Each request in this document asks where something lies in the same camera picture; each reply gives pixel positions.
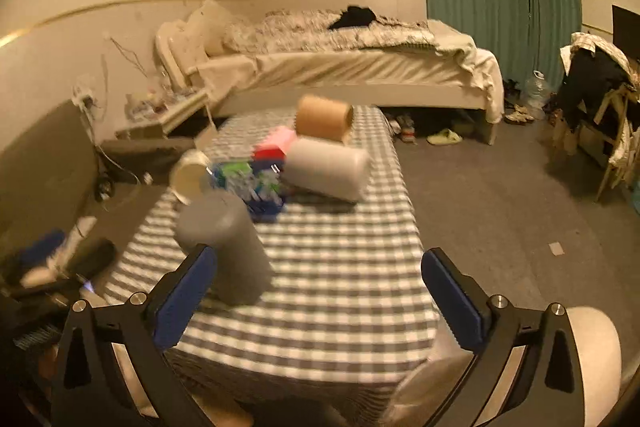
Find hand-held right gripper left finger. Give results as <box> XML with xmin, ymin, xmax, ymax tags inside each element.
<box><xmin>50</xmin><ymin>244</ymin><xmax>217</xmax><ymax>427</ymax></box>

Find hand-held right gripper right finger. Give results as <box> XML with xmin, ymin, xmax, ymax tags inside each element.
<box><xmin>421</xmin><ymin>247</ymin><xmax>587</xmax><ymax>427</ymax></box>

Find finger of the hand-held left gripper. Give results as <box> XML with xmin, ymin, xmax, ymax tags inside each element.
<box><xmin>65</xmin><ymin>238</ymin><xmax>119</xmax><ymax>281</ymax></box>
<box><xmin>2</xmin><ymin>229</ymin><xmax>69</xmax><ymax>282</ymax></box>

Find dark grey cup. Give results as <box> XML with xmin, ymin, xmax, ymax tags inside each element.
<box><xmin>174</xmin><ymin>193</ymin><xmax>274</xmax><ymax>306</ymax></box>

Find white cup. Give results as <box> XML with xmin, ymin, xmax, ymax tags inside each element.
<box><xmin>169</xmin><ymin>150</ymin><xmax>212</xmax><ymax>204</ymax></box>

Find light grey cup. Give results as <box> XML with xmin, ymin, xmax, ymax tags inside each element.
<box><xmin>283</xmin><ymin>137</ymin><xmax>372</xmax><ymax>202</ymax></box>

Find tan cup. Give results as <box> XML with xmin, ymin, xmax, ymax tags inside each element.
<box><xmin>295</xmin><ymin>94</ymin><xmax>355</xmax><ymax>144</ymax></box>

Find grey checkered tablecloth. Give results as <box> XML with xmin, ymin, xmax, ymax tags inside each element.
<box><xmin>101</xmin><ymin>104</ymin><xmax>442</xmax><ymax>404</ymax></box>

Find blue tray of clips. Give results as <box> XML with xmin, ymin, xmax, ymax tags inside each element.
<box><xmin>207</xmin><ymin>159</ymin><xmax>288</xmax><ymax>220</ymax></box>

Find white round stool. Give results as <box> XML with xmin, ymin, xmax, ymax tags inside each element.
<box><xmin>389</xmin><ymin>304</ymin><xmax>624</xmax><ymax>427</ymax></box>

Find white bedside table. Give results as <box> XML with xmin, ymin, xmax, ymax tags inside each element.
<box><xmin>114</xmin><ymin>88</ymin><xmax>212</xmax><ymax>144</ymax></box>

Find green slipper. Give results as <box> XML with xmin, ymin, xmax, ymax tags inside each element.
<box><xmin>426</xmin><ymin>129</ymin><xmax>464</xmax><ymax>146</ymax></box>

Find red box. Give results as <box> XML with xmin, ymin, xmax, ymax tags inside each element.
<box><xmin>251</xmin><ymin>146</ymin><xmax>287</xmax><ymax>164</ymax></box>

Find shoes under bed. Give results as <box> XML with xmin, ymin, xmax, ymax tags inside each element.
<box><xmin>389</xmin><ymin>113</ymin><xmax>417</xmax><ymax>144</ymax></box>

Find pink box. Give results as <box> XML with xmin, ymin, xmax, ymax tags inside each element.
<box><xmin>261</xmin><ymin>125</ymin><xmax>297</xmax><ymax>152</ymax></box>

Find pair of light shoes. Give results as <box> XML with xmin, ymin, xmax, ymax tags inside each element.
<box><xmin>504</xmin><ymin>103</ymin><xmax>537</xmax><ymax>126</ymax></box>

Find clear water jug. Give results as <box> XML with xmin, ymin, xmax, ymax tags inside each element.
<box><xmin>524</xmin><ymin>70</ymin><xmax>551</xmax><ymax>111</ymax></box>

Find wooden chair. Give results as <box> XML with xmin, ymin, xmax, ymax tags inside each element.
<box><xmin>554</xmin><ymin>31</ymin><xmax>640</xmax><ymax>204</ymax></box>

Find bed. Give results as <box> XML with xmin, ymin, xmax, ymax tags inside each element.
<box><xmin>154</xmin><ymin>0</ymin><xmax>506</xmax><ymax>146</ymax></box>

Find cream pillow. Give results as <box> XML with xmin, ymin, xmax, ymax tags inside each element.
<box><xmin>184</xmin><ymin>0</ymin><xmax>240</xmax><ymax>58</ymax></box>

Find black jacket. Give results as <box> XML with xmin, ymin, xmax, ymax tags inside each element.
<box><xmin>556</xmin><ymin>48</ymin><xmax>632</xmax><ymax>130</ymax></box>

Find fluffy patterned blanket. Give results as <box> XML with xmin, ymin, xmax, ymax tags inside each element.
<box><xmin>222</xmin><ymin>8</ymin><xmax>437</xmax><ymax>56</ymax></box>

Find black garment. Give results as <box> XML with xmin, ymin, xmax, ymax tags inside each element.
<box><xmin>327</xmin><ymin>5</ymin><xmax>379</xmax><ymax>32</ymax></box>

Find black monitor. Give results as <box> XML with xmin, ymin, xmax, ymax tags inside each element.
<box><xmin>612</xmin><ymin>5</ymin><xmax>640</xmax><ymax>58</ymax></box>

